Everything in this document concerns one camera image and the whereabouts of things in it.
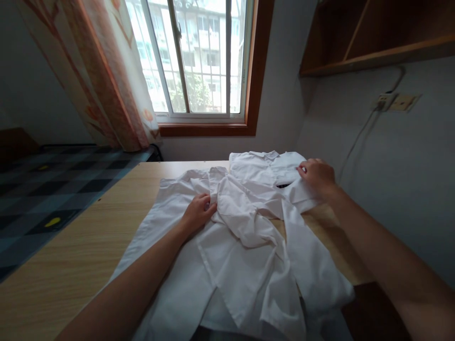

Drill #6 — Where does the person's left hand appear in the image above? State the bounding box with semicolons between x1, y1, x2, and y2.
179;193;218;237

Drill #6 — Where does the person's right hand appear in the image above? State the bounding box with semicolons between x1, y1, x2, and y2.
297;158;339;206

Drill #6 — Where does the white shirt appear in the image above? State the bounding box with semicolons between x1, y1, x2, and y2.
113;166;356;341
228;150;310;189

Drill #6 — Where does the folded white shirt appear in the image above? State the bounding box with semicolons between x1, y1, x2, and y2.
228;150;310;189

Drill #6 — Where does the orange patterned curtain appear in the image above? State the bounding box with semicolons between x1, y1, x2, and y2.
18;0;163;152

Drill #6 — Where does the bed with checked cover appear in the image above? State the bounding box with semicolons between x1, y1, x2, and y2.
0;127;163;283

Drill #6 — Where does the white cable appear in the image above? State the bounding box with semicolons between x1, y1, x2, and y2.
337;65;407;184

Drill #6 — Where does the white wall socket with plug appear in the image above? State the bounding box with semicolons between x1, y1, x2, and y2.
371;92;397;113

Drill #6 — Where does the beige wall plate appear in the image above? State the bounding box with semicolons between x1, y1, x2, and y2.
388;93;422;114

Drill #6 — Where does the window with wooden frame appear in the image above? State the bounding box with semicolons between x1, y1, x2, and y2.
124;0;275;137

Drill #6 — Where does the wooden wall shelf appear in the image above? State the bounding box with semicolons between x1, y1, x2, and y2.
299;0;455;78

